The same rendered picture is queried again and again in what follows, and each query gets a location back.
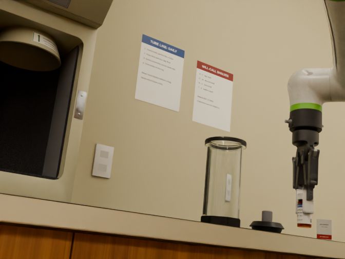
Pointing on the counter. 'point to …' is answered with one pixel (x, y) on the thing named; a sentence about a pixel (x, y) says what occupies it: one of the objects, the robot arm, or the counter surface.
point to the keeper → (80, 105)
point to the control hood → (79, 10)
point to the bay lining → (35, 116)
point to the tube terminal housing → (16, 186)
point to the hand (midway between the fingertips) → (304, 201)
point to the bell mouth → (48, 44)
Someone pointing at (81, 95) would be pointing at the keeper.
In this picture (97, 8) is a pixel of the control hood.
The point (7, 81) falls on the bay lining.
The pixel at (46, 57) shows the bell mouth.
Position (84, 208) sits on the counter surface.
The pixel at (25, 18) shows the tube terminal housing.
